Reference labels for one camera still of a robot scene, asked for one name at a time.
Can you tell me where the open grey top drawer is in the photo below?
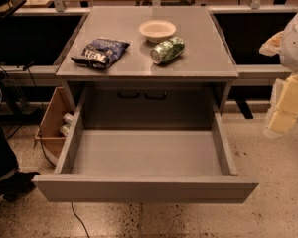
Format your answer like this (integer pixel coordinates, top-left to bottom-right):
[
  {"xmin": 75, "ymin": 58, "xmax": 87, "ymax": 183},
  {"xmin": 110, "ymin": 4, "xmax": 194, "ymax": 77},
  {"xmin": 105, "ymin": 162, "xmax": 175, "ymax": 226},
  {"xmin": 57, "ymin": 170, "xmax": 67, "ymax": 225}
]
[{"xmin": 34, "ymin": 88, "xmax": 258, "ymax": 203}]

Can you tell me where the black shoe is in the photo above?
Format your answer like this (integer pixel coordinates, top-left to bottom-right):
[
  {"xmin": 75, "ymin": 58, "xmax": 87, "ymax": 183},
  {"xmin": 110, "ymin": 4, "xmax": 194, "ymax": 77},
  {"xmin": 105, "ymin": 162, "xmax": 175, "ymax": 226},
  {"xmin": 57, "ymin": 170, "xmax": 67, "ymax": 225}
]
[{"xmin": 3, "ymin": 172, "xmax": 38, "ymax": 202}]

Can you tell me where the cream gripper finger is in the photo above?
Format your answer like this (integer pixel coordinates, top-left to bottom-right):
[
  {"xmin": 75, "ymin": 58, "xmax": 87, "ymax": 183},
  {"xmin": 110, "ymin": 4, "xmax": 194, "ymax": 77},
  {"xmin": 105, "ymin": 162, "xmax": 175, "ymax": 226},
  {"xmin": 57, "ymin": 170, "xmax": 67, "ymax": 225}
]
[
  {"xmin": 259, "ymin": 31, "xmax": 283, "ymax": 57},
  {"xmin": 263, "ymin": 110, "xmax": 297, "ymax": 139}
]

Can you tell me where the left black drawer handle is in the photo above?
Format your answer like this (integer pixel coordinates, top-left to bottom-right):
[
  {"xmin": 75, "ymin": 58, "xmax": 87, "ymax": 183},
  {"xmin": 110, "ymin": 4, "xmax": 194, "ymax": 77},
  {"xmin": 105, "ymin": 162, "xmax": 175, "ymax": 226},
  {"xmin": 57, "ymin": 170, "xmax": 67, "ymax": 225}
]
[{"xmin": 117, "ymin": 89, "xmax": 140, "ymax": 99}]

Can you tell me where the grey cabinet with top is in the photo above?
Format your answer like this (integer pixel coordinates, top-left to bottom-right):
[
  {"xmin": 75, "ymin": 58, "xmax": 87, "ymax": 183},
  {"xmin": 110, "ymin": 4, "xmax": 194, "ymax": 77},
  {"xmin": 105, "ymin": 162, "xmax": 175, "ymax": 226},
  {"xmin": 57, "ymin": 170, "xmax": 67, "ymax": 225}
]
[{"xmin": 55, "ymin": 5, "xmax": 240, "ymax": 117}]

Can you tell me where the white paper bowl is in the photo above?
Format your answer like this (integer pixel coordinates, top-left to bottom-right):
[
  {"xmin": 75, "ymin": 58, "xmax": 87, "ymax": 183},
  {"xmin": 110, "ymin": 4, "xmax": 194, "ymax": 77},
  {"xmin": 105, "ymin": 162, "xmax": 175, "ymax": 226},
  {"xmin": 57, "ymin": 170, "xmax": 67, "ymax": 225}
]
[{"xmin": 138, "ymin": 20, "xmax": 176, "ymax": 43}]

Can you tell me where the right black drawer handle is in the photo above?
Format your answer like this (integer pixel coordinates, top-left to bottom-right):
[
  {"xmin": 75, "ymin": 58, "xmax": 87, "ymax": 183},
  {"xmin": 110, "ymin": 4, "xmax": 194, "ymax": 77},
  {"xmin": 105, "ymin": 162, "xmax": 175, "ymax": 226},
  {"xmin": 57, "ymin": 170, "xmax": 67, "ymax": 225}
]
[{"xmin": 144, "ymin": 90, "xmax": 167, "ymax": 100}]

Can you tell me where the green soda can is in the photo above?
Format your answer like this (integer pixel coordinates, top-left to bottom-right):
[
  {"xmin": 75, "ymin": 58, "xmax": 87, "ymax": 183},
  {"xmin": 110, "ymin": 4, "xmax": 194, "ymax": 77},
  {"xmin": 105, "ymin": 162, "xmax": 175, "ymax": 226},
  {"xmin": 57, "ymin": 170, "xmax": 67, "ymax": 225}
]
[{"xmin": 150, "ymin": 37, "xmax": 185, "ymax": 64}]

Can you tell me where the black drawer handle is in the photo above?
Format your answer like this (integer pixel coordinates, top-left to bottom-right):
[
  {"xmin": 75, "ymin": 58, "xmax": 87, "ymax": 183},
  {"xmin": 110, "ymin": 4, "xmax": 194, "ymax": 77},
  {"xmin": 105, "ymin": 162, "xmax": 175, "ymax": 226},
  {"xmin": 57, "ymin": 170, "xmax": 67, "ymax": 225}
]
[
  {"xmin": 117, "ymin": 89, "xmax": 140, "ymax": 99},
  {"xmin": 144, "ymin": 90, "xmax": 167, "ymax": 100}
]

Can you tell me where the silver can in box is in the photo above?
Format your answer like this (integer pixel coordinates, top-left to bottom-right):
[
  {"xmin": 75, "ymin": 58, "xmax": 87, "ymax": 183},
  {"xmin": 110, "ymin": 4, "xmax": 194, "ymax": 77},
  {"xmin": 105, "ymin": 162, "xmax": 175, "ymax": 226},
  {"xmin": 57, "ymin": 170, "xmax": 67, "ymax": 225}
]
[
  {"xmin": 60, "ymin": 124, "xmax": 70, "ymax": 136},
  {"xmin": 63, "ymin": 113, "xmax": 74, "ymax": 124}
]

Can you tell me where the brown cardboard box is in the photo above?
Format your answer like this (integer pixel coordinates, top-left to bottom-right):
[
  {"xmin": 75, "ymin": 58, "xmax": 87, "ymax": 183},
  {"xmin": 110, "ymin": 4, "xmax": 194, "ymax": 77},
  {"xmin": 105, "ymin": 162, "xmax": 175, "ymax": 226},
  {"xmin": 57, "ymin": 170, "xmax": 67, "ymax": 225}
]
[{"xmin": 35, "ymin": 87, "xmax": 73, "ymax": 165}]

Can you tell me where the black floor cable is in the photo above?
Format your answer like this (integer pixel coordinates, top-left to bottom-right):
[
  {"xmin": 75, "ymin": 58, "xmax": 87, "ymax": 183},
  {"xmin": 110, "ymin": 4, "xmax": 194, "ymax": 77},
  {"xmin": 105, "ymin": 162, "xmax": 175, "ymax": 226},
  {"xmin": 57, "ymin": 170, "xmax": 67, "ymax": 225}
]
[{"xmin": 23, "ymin": 66, "xmax": 91, "ymax": 238}]

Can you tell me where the person's dark trouser leg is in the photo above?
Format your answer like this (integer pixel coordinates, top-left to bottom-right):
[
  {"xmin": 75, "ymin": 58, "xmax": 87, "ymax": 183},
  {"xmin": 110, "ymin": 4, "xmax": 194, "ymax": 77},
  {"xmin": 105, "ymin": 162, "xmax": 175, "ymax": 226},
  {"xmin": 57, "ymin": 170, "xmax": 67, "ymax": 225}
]
[{"xmin": 0, "ymin": 126, "xmax": 18, "ymax": 194}]

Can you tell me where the blue chip bag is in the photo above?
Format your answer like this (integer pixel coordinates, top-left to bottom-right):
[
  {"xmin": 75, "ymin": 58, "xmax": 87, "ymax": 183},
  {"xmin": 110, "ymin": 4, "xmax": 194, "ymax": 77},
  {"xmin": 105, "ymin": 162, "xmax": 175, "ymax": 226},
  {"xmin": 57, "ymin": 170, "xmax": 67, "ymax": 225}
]
[{"xmin": 71, "ymin": 38, "xmax": 130, "ymax": 69}]

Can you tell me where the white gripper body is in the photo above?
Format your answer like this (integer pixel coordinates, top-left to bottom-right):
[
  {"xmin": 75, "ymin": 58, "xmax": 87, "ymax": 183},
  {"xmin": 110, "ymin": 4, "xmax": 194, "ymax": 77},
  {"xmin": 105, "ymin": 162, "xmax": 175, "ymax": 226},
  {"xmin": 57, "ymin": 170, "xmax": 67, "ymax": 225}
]
[{"xmin": 270, "ymin": 73, "xmax": 298, "ymax": 118}]

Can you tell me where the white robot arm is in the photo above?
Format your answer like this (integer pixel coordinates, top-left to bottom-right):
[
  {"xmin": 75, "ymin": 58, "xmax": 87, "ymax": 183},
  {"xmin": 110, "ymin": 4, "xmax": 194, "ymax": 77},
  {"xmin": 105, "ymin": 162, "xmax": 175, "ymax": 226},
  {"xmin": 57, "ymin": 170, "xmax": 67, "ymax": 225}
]
[{"xmin": 259, "ymin": 13, "xmax": 298, "ymax": 139}]

